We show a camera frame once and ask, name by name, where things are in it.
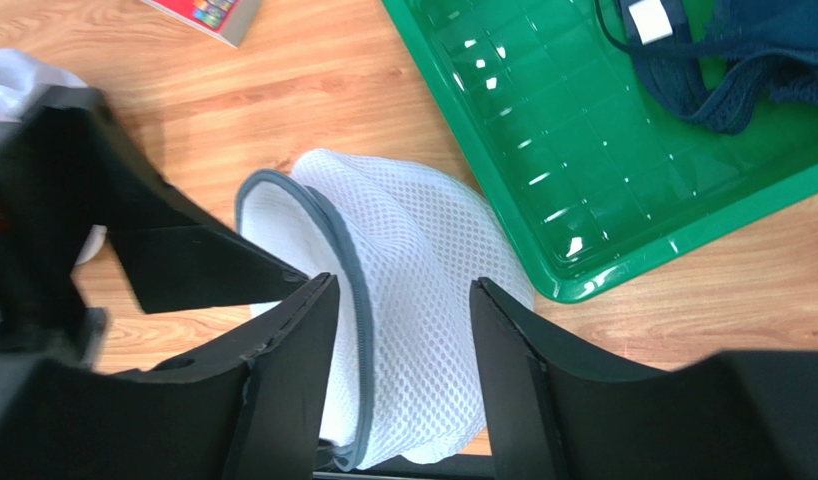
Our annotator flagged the navy blue bra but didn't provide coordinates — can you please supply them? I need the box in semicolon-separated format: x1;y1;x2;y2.
595;1;818;135

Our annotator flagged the pink-rimmed mesh laundry bag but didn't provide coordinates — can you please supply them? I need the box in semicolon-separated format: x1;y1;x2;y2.
0;48;107;271

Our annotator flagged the green plastic tray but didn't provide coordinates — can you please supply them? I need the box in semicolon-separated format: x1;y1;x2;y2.
385;1;818;303

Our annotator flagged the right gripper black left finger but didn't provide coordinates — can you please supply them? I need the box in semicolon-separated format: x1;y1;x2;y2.
0;274;340;479

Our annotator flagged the red comic paperback book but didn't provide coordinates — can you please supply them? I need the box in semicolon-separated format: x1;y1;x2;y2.
142;0;263;48

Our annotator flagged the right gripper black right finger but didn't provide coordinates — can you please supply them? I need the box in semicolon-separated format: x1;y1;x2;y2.
470;278;818;479

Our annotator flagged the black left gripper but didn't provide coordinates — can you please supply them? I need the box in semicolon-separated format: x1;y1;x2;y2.
0;85;309;370

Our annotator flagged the white mesh laundry bag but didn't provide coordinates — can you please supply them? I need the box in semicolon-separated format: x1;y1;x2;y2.
236;149;535;471

